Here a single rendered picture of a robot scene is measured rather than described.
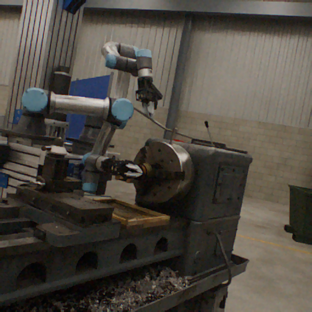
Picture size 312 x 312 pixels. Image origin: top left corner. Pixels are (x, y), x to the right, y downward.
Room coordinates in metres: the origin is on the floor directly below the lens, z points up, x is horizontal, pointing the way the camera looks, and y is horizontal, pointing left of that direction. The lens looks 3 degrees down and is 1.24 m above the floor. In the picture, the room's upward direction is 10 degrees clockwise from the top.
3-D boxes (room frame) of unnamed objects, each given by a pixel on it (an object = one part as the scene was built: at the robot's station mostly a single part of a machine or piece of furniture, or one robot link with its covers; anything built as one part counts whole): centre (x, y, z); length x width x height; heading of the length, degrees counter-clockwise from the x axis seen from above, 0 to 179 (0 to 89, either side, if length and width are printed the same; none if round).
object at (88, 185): (1.85, 0.31, 0.98); 0.11 x 0.08 x 0.11; 17
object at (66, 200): (1.38, 0.33, 0.95); 0.43 x 0.17 x 0.05; 54
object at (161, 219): (1.64, 0.11, 0.89); 0.36 x 0.30 x 0.04; 54
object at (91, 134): (2.30, 0.42, 1.21); 0.15 x 0.15 x 0.10
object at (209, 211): (2.20, -0.27, 1.06); 0.59 x 0.48 x 0.39; 144
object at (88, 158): (1.84, 0.30, 1.07); 0.11 x 0.08 x 0.09; 53
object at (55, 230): (1.33, 0.35, 0.90); 0.47 x 0.30 x 0.06; 54
